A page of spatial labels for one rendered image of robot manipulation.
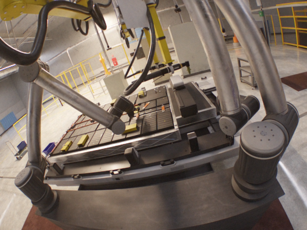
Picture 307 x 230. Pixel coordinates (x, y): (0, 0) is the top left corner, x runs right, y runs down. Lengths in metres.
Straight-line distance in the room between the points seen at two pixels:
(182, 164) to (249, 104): 0.64
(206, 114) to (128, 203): 0.98
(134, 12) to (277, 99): 0.92
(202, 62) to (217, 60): 5.38
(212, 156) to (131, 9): 1.13
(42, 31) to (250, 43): 0.78
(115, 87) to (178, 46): 2.91
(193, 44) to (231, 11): 5.12
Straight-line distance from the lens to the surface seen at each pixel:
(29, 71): 0.98
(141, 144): 1.24
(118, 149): 1.32
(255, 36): 0.74
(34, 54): 0.42
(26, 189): 1.26
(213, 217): 0.80
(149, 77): 1.14
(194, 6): 0.64
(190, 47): 5.82
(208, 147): 1.13
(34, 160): 1.43
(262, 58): 0.74
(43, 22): 0.51
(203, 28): 0.62
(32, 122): 1.27
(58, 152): 1.83
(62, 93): 0.96
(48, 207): 1.36
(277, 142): 0.61
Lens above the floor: 1.66
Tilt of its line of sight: 27 degrees down
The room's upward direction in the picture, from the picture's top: 20 degrees counter-clockwise
